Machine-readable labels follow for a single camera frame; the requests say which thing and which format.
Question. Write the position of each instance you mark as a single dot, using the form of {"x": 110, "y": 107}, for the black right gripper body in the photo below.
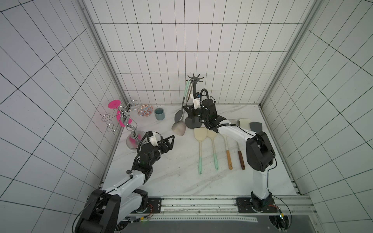
{"x": 193, "y": 108}

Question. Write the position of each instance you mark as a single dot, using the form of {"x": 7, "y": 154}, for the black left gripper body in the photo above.
{"x": 162, "y": 143}

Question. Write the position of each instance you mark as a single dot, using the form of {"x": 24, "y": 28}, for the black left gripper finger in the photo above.
{"x": 166, "y": 140}
{"x": 165, "y": 147}

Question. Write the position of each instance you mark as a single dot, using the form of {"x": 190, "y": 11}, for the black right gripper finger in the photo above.
{"x": 192, "y": 114}
{"x": 189, "y": 108}

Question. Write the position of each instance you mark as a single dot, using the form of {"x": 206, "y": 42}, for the grey metal utensil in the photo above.
{"x": 179, "y": 128}

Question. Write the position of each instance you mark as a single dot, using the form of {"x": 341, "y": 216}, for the cream spoon mint handle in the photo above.
{"x": 200, "y": 135}

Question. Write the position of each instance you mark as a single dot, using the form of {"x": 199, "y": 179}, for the cream spatula mint handle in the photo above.
{"x": 212, "y": 135}

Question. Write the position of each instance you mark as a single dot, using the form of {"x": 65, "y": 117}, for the cream utensil dark wood handle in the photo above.
{"x": 237, "y": 122}

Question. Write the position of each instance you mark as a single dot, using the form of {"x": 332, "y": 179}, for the cream spatula light wood handle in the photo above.
{"x": 245, "y": 124}

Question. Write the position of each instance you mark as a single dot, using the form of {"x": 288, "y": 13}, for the grey spatula mint handle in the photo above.
{"x": 256, "y": 127}

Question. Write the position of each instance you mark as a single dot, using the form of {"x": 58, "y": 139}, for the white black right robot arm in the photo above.
{"x": 260, "y": 154}

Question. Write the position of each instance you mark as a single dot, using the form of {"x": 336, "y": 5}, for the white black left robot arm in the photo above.
{"x": 105, "y": 209}

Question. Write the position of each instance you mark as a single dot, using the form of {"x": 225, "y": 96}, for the grey utensil rack stand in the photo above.
{"x": 191, "y": 121}

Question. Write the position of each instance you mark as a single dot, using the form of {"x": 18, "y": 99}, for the chrome wine glass holder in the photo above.
{"x": 133, "y": 140}

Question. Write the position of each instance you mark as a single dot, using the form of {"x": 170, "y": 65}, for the teal ceramic cup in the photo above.
{"x": 159, "y": 113}

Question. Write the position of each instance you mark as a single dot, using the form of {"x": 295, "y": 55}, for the pink plastic wine glass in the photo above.
{"x": 121, "y": 116}

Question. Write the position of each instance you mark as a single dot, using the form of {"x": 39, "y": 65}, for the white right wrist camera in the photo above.
{"x": 196, "y": 100}

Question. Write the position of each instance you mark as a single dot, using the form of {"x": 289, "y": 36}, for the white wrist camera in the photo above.
{"x": 196, "y": 100}
{"x": 151, "y": 138}

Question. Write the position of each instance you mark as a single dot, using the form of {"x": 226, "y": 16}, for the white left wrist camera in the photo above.
{"x": 151, "y": 138}

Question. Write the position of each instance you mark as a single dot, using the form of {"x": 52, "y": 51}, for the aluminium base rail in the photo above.
{"x": 228, "y": 208}

